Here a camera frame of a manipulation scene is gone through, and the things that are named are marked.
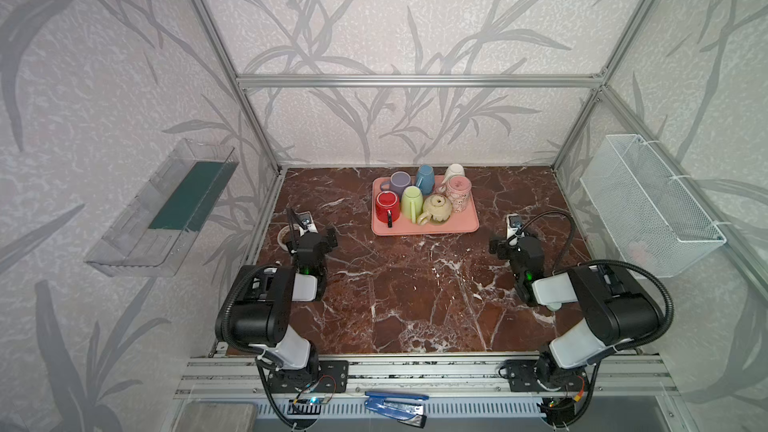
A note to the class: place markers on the pink patterned mug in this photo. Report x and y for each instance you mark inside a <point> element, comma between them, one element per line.
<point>457,190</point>

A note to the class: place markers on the white wire basket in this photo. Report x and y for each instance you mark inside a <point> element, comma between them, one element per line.
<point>649,213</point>

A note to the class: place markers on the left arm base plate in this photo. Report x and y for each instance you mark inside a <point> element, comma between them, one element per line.
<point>325,376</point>

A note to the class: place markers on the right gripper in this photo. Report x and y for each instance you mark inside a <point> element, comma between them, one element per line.
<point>512,246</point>

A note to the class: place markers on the light green mug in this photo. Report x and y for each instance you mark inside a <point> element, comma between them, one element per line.
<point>412,203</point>

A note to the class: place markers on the white mug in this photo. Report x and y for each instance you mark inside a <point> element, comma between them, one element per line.
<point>454,170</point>

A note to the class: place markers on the red mug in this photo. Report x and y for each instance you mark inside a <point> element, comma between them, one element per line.
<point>387,207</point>

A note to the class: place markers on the purple mug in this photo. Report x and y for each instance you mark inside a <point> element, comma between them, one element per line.
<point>397,183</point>

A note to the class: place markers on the pink tray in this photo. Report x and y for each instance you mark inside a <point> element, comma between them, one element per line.
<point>459,223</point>

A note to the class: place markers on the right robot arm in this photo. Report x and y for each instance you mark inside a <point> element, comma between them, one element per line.
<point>623,307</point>

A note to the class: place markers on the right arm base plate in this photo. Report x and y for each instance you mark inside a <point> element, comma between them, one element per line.
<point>522,375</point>

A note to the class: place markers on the blue mug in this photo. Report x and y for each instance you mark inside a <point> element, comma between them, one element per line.
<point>425,179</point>

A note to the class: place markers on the clear plastic wall bin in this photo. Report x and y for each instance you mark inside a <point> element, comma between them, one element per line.
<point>155,232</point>

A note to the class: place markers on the blue stapler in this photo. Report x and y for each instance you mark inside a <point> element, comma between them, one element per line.
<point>406,409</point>

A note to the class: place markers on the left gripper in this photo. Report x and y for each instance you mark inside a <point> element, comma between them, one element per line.
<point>303,240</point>

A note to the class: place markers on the tape roll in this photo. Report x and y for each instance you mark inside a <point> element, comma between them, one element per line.
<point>285,238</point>

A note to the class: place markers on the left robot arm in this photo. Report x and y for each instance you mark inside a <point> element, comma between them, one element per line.
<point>255,315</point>

